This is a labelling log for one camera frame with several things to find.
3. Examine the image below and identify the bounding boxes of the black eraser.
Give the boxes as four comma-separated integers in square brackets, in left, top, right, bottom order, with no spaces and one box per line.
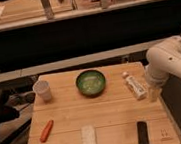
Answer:
[137,121,150,144]

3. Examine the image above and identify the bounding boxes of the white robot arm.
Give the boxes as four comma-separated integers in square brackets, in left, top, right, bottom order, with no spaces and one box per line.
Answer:
[144,35,181,102]

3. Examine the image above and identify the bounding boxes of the white plastic bottle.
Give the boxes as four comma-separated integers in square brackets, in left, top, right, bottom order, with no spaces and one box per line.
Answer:
[123,72,147,100]

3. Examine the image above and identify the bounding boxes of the green bowl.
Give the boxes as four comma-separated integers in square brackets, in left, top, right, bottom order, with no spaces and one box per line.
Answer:
[75,69,106,97]

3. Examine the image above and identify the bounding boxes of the white sponge cloth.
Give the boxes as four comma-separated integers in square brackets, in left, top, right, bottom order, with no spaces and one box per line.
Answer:
[81,125,97,144]

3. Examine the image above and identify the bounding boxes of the white paper cup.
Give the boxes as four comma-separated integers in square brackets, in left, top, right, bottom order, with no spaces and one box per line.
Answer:
[33,80,52,102]

